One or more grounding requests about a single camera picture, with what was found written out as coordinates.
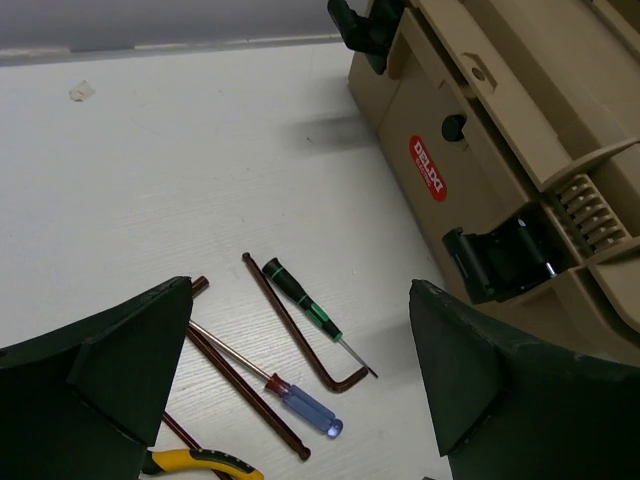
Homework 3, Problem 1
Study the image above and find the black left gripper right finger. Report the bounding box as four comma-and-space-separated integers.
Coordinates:
409, 280, 639, 479

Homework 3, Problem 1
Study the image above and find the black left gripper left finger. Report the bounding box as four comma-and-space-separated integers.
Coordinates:
1, 276, 193, 479

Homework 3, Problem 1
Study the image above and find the tan plastic toolbox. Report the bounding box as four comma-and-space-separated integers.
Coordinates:
327, 0, 639, 364

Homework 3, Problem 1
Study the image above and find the brown hex key under pliers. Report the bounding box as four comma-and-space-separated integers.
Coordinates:
163, 412, 231, 480

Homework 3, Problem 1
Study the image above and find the yellow black pliers left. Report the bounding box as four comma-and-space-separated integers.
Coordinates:
141, 449, 264, 480

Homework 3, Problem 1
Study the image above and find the brown L-shaped hex key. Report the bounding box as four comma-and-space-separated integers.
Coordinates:
241, 252, 370, 395

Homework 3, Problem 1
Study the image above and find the brown long hex key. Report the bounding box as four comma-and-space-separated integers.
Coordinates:
185, 275, 312, 461

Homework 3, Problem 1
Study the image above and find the green black precision screwdriver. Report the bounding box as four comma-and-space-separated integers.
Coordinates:
262, 257, 379, 379

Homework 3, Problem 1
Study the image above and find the small tape scrap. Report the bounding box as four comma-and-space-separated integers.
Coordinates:
69, 80, 96, 102

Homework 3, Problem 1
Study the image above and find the blue red handled screwdriver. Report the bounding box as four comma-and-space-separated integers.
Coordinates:
190, 320, 344, 439

